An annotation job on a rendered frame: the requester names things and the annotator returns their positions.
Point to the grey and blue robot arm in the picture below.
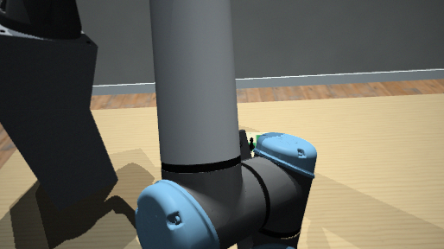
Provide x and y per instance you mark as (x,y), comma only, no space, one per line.
(205,200)

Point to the green and cream chessboard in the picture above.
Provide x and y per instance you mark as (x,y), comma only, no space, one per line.
(255,136)

